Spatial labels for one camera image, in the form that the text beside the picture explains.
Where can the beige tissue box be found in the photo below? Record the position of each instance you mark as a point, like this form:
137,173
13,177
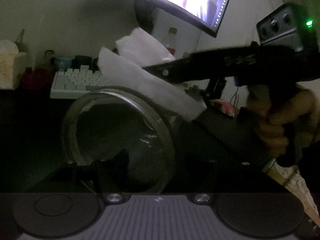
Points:
11,70

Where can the black monitor stand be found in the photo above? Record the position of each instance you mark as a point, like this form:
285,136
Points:
145,15

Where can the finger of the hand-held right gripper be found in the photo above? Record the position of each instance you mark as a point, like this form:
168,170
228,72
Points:
200,65

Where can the clear glass jar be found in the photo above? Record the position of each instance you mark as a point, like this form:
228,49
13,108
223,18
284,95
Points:
82,120

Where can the black upright stand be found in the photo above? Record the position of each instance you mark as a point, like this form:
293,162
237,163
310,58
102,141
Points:
216,87

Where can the pink snack packet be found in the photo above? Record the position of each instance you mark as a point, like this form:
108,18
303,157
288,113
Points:
223,107

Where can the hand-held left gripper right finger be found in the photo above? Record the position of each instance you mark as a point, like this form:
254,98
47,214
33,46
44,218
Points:
200,175

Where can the plastic bottle with red label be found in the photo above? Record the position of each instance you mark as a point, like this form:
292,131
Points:
170,41

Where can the white keyboard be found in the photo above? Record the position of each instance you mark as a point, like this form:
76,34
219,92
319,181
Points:
80,82

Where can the dark red pouch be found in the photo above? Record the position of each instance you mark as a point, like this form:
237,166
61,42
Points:
37,78

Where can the person's right hand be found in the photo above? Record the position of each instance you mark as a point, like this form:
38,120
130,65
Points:
273,135

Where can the white tissue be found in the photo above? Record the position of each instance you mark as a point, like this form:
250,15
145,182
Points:
140,80

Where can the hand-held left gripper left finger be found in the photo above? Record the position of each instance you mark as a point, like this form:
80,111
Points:
110,172

